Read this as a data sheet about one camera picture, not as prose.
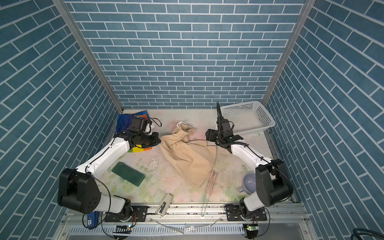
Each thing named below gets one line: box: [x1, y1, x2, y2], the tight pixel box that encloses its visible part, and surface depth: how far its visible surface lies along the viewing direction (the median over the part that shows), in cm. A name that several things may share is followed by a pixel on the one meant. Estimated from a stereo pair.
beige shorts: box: [159, 121, 217, 190], surface depth 91 cm
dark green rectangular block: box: [111, 161, 145, 187], surface depth 88 cm
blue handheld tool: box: [87, 211, 99, 229], surface depth 71 cm
